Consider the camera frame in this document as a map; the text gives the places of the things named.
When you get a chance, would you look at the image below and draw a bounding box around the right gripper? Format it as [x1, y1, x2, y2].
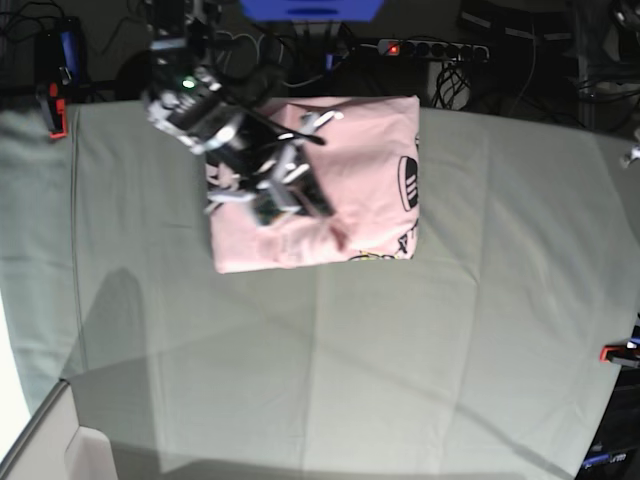
[205, 110, 344, 227]

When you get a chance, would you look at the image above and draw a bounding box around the pink t-shirt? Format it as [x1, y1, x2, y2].
[210, 96, 420, 274]

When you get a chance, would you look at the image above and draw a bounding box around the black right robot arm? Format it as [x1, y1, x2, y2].
[143, 1, 343, 226]

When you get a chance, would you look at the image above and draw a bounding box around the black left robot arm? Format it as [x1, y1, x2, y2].
[620, 128, 640, 169]

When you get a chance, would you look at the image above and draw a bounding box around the black power strip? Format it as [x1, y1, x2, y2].
[377, 39, 491, 63]

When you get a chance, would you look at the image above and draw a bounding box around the blue box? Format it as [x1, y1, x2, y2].
[239, 0, 384, 22]

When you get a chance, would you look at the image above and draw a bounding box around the orange clamp left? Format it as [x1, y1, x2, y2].
[36, 82, 68, 139]

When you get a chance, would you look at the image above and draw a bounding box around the orange clamp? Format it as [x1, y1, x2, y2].
[36, 82, 68, 139]
[600, 341, 639, 369]

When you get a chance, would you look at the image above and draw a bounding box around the green table cloth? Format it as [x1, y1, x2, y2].
[1, 102, 639, 479]

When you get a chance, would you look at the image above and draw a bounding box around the white bin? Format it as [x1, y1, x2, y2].
[1, 380, 118, 480]

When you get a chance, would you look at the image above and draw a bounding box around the orange clamp right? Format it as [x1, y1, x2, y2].
[600, 341, 639, 369]

